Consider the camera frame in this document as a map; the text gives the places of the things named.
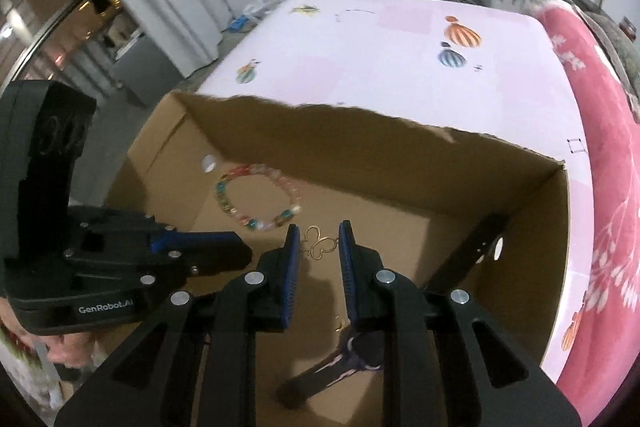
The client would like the multicolour bead bracelet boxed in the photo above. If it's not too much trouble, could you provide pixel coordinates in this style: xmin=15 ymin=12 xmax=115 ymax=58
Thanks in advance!
xmin=215 ymin=163 xmax=303 ymax=233

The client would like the pink floral blanket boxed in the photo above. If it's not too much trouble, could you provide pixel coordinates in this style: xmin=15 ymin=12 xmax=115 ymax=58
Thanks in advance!
xmin=530 ymin=0 xmax=640 ymax=413

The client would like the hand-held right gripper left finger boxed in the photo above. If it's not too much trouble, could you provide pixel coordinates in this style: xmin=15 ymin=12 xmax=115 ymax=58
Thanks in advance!
xmin=54 ymin=223 xmax=302 ymax=427

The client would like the grey-green fuzzy blanket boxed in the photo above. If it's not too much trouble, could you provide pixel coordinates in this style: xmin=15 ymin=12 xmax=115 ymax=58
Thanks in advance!
xmin=575 ymin=4 xmax=640 ymax=102

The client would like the light patterned cloth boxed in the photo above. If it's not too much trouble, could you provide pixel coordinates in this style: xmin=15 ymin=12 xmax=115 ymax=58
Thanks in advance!
xmin=0 ymin=302 xmax=101 ymax=413

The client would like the brown cardboard box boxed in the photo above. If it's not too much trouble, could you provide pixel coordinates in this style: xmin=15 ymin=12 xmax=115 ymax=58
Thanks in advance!
xmin=102 ymin=91 xmax=571 ymax=427

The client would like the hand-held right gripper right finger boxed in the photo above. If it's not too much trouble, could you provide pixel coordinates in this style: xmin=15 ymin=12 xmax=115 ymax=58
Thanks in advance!
xmin=338 ymin=220 xmax=583 ymax=427

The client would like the grey cabinet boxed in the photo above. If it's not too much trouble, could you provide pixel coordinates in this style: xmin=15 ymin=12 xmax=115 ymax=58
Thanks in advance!
xmin=111 ymin=34 xmax=187 ymax=108

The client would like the gold butterfly necklace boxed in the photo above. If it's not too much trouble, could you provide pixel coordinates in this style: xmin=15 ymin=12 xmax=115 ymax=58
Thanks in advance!
xmin=299 ymin=226 xmax=342 ymax=260

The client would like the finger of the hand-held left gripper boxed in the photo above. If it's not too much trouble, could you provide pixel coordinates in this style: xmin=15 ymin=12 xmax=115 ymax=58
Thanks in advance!
xmin=67 ymin=206 xmax=241 ymax=256
xmin=64 ymin=240 xmax=254 ymax=290

